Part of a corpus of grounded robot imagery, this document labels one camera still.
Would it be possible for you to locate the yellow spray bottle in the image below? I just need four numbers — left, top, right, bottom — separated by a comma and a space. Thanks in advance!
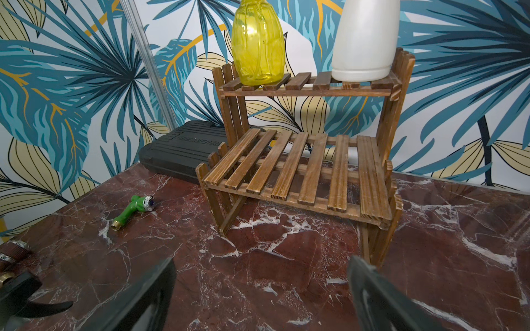
231, 0, 286, 86

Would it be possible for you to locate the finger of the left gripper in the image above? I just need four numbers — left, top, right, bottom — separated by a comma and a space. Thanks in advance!
1, 271, 73, 330

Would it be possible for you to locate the left corner aluminium post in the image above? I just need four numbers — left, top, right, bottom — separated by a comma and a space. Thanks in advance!
120, 0, 177, 131

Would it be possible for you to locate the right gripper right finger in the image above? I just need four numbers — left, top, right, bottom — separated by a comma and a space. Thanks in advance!
347, 256, 444, 330

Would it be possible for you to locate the black plastic tool case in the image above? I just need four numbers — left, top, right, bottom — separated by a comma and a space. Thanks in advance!
139, 120, 227, 184

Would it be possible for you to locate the wooden two-tier shelf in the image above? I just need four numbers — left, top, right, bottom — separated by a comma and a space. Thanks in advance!
196, 48, 415, 266

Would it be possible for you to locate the green hose nozzle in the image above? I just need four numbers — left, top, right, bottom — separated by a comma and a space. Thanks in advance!
110, 195, 155, 231

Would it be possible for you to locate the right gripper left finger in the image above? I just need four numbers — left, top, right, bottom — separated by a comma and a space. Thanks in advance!
81, 258, 176, 330

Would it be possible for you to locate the white pink spray bottle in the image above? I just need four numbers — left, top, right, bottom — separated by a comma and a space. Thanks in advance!
331, 0, 400, 82

